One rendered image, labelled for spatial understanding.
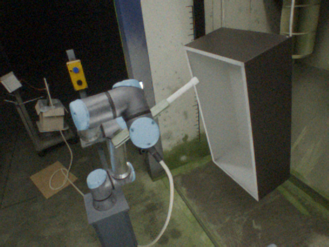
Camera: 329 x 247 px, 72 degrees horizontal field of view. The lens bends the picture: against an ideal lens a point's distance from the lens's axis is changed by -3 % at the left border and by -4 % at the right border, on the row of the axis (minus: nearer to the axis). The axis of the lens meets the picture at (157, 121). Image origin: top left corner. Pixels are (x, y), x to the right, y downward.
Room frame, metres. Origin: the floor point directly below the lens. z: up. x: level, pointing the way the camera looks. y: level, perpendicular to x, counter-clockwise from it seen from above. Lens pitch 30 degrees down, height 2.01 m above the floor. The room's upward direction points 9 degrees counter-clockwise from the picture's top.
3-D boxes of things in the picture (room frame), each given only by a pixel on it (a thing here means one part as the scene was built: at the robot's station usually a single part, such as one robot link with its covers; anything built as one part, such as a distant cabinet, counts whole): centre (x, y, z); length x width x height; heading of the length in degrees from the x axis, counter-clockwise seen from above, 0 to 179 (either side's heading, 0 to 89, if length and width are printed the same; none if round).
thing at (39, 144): (3.27, 1.76, 0.64); 0.73 x 0.50 x 1.27; 119
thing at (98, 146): (2.16, 0.68, 0.82); 0.06 x 0.06 x 1.64; 18
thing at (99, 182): (1.29, 0.49, 0.83); 0.17 x 0.15 x 0.18; 112
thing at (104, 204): (1.29, 0.49, 0.69); 0.19 x 0.19 x 0.10
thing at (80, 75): (2.11, 0.66, 1.42); 0.12 x 0.06 x 0.26; 108
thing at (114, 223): (1.29, 0.49, 0.32); 0.31 x 0.31 x 0.64; 18
